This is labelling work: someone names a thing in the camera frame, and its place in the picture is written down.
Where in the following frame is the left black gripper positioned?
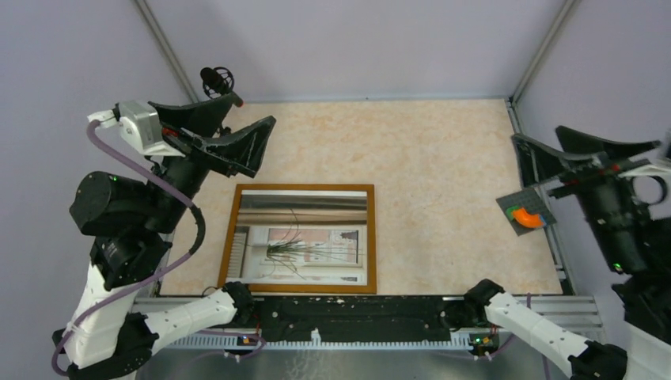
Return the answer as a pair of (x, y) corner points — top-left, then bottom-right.
(146, 93), (280, 231)

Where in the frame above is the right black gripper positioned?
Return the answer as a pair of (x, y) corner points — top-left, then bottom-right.
(506, 123), (654, 268)

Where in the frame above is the printed photo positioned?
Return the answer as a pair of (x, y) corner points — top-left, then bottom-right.
(226, 189), (369, 287)

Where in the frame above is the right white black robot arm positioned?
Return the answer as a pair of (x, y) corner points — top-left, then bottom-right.
(464, 126), (670, 379)

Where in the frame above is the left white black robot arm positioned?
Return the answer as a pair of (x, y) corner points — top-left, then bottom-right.
(51, 93), (276, 379)

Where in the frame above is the black microphone on tripod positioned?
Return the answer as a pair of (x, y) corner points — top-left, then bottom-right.
(199, 66), (245, 138)

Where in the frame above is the dark grey mat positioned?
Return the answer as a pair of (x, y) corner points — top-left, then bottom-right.
(496, 188), (556, 236)

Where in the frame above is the orange small object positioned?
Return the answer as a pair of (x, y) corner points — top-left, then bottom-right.
(511, 207), (546, 229)

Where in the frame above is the green small brick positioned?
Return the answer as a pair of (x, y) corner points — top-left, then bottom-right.
(505, 206), (518, 221)

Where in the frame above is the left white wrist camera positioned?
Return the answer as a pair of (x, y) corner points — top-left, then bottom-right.
(87, 101), (184, 157)

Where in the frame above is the aluminium front rail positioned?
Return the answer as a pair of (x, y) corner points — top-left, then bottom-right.
(131, 296), (604, 352)

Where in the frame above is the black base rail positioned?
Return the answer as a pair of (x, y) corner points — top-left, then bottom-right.
(228, 295), (493, 343)

